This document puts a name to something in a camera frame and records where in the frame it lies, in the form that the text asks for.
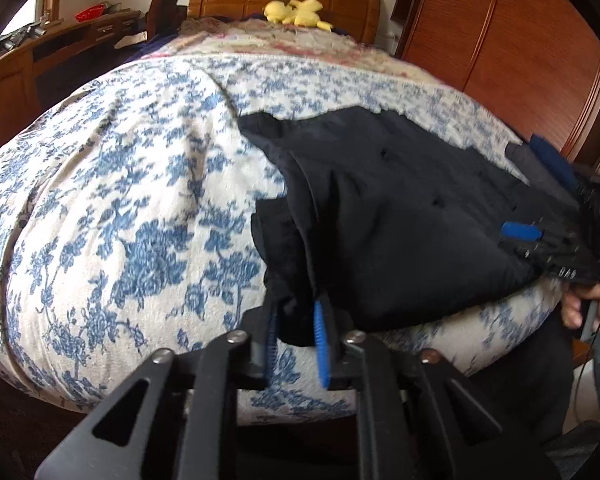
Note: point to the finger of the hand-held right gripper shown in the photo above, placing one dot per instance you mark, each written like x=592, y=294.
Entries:
x=522, y=231
x=532, y=254

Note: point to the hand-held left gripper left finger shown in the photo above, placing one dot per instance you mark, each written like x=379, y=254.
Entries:
x=269, y=342

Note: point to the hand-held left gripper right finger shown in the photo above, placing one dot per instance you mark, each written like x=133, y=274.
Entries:
x=321, y=345

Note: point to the black buttoned coat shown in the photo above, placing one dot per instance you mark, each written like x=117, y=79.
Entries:
x=405, y=220

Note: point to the person's right hand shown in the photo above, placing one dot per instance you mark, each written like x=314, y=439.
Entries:
x=577, y=310

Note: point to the folded grey cloth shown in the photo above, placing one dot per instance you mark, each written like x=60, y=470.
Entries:
x=535, y=170

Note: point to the folded navy cloth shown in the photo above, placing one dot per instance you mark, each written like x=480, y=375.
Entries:
x=555, y=162

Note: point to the wooden slatted wardrobe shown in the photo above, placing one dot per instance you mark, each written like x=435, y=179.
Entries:
x=505, y=35

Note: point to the blue floral bed sheet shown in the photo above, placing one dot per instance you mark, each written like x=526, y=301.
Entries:
x=105, y=185

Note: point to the pink floral quilt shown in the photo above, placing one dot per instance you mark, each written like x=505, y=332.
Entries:
x=300, y=42

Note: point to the yellow plush toy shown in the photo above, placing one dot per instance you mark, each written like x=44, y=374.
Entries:
x=295, y=12

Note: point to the dark wooden chair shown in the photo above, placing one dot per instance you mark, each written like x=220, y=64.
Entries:
x=162, y=7

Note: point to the wooden desk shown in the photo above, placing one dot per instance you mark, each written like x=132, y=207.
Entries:
x=10, y=80

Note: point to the red basket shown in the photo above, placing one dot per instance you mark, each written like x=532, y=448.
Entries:
x=90, y=12

